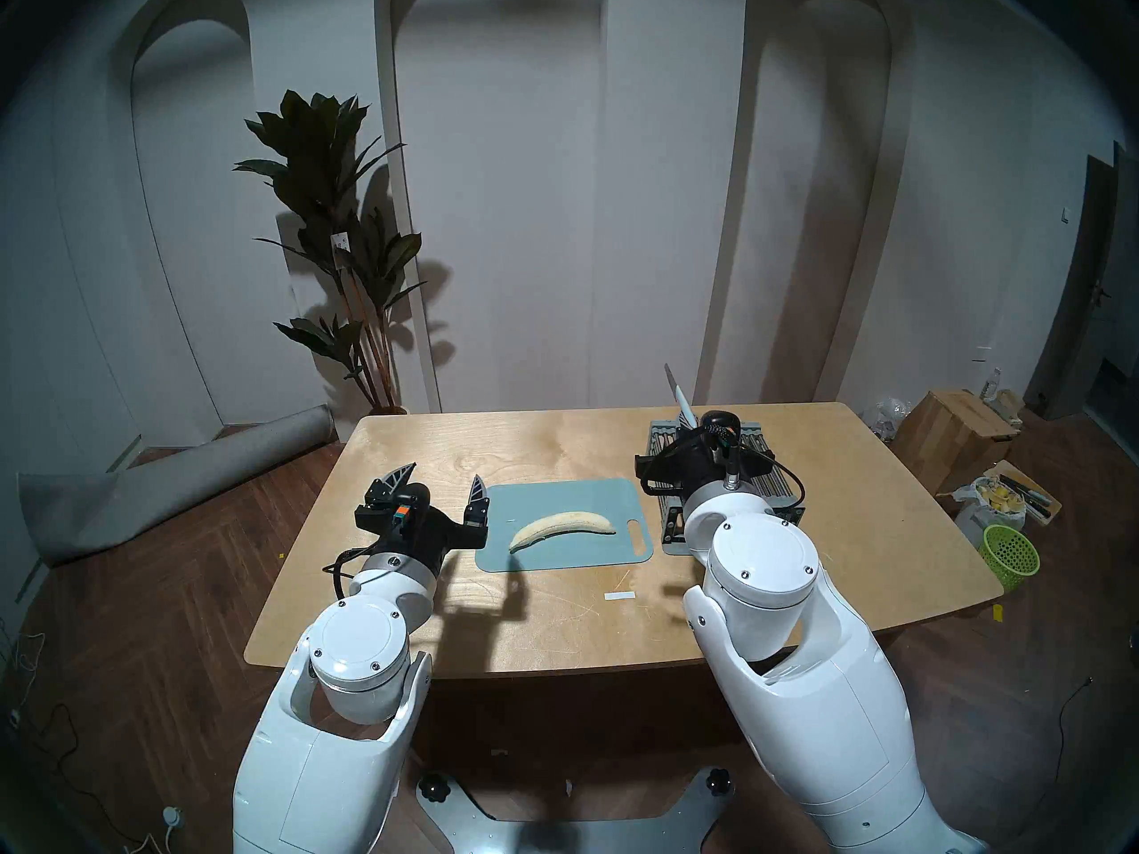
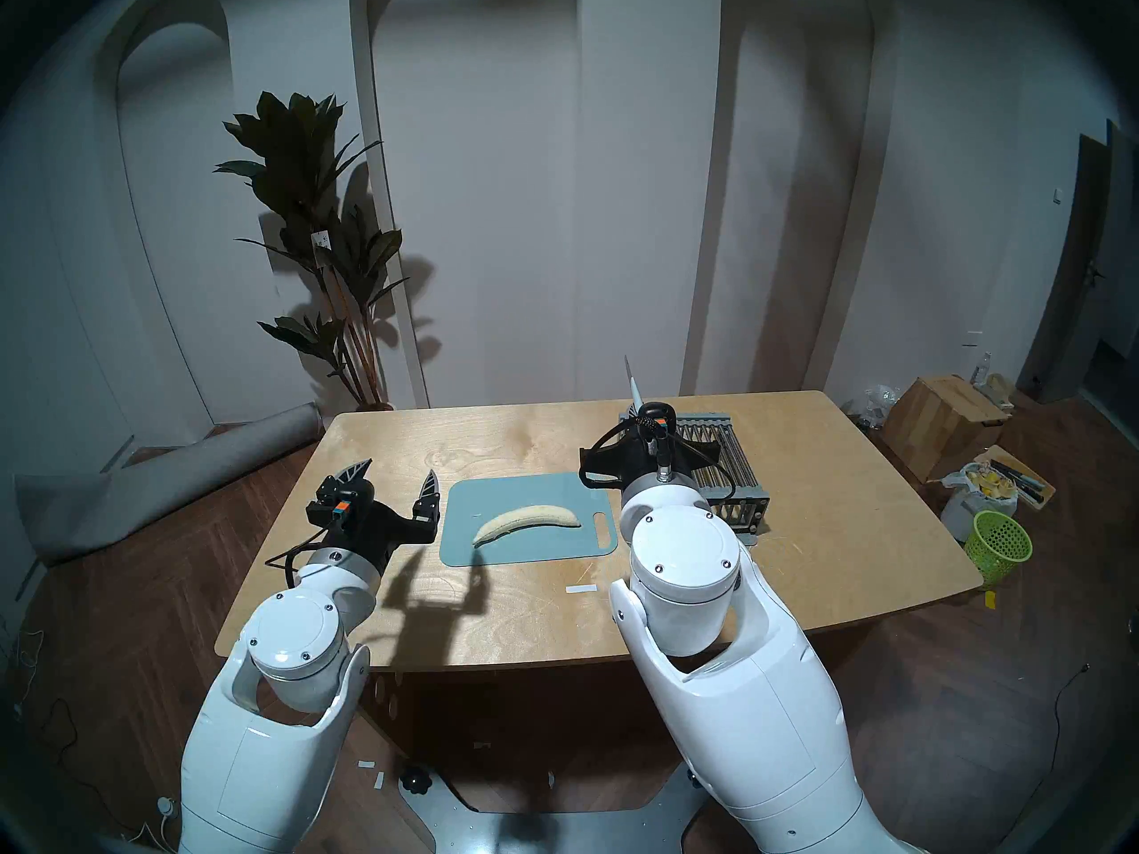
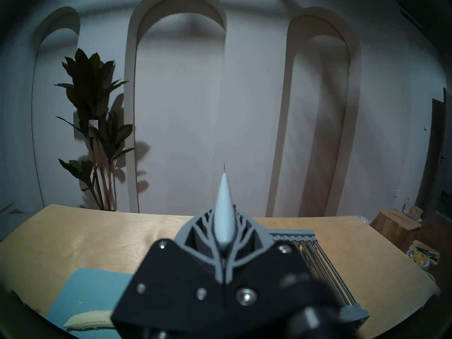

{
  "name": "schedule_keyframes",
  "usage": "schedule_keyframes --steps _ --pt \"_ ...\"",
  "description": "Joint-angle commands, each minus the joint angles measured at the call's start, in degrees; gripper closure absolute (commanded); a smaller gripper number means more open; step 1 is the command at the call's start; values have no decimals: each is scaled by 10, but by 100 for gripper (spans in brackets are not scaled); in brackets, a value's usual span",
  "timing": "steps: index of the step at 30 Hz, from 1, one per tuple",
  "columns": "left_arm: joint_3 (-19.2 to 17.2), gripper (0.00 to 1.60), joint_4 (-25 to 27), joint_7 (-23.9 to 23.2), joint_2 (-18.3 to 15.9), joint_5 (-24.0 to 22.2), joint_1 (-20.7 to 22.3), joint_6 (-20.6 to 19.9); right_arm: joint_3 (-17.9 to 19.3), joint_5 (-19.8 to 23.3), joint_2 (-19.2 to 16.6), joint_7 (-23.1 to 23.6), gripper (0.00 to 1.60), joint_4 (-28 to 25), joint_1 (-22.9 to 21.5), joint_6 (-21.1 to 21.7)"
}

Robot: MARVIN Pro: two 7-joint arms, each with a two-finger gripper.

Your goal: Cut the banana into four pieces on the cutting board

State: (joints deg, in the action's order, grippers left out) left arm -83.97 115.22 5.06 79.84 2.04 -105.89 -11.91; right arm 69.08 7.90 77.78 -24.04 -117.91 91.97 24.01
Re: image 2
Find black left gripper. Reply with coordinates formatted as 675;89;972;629
307;459;442;578

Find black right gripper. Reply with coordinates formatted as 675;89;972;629
580;421;722;490

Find peeled banana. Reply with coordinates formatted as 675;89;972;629
472;504;583;547

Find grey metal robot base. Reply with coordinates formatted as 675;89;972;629
398;759;723;854

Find blue plastic cutting board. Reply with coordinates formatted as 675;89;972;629
440;472;620;568

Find grey metal rod rack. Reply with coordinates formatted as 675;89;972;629
620;407;771;547

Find rolled grey floor mat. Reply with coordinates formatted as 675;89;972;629
13;403;324;568

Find clear crumpled plastic bag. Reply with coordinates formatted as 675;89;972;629
845;383;901;429

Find plain brown cardboard box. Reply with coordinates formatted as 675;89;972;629
881;375;1012;485

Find tall potted green plant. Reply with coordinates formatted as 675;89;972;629
215;92;412;414

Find white bag with peels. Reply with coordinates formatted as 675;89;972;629
941;463;1019;543

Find green mesh waste basket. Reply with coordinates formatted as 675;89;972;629
965;510;1034;589

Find shallow cardboard tray with tools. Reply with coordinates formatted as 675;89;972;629
974;446;1058;507

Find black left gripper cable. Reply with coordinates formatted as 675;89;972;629
264;541;332;589

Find thin black floor cable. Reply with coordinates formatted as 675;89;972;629
1053;661;1093;775

